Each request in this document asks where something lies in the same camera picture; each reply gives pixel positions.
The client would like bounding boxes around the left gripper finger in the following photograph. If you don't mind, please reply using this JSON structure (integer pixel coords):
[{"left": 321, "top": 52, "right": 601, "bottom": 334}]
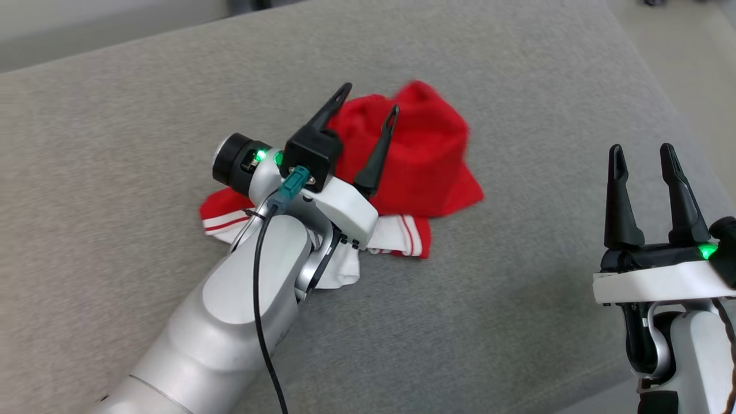
[
  {"left": 306, "top": 82, "right": 353, "bottom": 134},
  {"left": 352, "top": 104, "right": 400, "bottom": 200}
]

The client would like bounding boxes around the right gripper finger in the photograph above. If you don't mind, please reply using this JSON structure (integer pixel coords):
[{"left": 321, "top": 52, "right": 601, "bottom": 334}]
[
  {"left": 660, "top": 143, "right": 712, "bottom": 246},
  {"left": 604, "top": 144, "right": 646, "bottom": 249}
]

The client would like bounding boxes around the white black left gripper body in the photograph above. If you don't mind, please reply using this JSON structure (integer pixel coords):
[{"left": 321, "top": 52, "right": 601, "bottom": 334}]
[{"left": 212, "top": 133, "right": 380, "bottom": 249}]

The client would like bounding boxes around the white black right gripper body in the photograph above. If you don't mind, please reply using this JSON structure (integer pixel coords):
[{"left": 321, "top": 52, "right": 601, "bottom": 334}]
[{"left": 592, "top": 241, "right": 736, "bottom": 306}]

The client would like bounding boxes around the red Bulls jersey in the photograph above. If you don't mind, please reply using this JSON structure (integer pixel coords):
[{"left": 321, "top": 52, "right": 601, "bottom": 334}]
[{"left": 200, "top": 80, "right": 485, "bottom": 290}]

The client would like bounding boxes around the teal left camera connector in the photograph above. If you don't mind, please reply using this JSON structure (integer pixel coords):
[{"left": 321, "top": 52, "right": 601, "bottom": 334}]
[{"left": 266, "top": 166, "right": 311, "bottom": 216}]

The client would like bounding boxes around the black left camera cable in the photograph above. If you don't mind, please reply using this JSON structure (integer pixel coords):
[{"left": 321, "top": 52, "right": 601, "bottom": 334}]
[{"left": 252, "top": 207, "right": 289, "bottom": 414}]

